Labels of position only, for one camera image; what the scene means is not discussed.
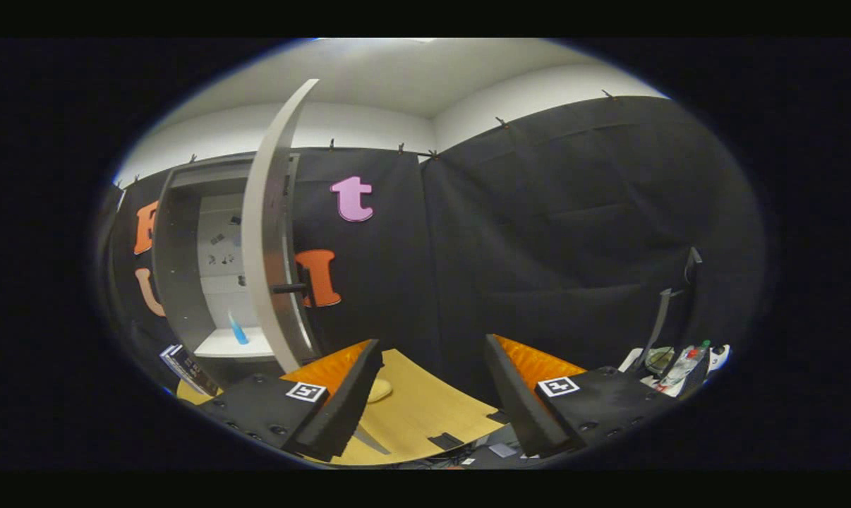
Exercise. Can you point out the white device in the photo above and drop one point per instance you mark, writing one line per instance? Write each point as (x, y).
(718, 356)

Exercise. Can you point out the dark grey cabinet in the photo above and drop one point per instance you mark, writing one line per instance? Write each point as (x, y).
(178, 268)

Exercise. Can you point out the clear blue plastic cup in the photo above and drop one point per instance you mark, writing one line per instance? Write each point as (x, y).
(238, 331)

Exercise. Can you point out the black desk stand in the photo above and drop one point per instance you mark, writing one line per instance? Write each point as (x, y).
(660, 317)

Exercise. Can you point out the clear plastic bottle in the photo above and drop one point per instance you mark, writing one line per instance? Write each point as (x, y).
(686, 363)

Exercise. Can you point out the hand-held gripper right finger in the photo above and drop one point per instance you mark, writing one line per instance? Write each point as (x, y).
(517, 395)

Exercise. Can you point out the black backdrop cloth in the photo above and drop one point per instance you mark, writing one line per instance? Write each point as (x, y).
(538, 247)

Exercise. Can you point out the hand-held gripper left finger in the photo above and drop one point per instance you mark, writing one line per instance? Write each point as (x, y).
(348, 406)

